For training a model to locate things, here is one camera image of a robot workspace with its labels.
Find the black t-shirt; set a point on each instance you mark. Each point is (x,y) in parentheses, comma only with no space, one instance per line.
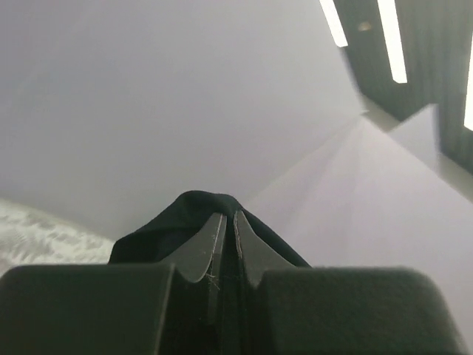
(181,220)

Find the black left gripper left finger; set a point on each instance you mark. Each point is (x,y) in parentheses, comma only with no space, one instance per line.
(169,307)

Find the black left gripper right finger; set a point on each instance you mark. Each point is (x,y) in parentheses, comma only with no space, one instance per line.
(337,310)

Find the floral table mat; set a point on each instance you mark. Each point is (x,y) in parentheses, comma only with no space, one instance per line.
(31,237)

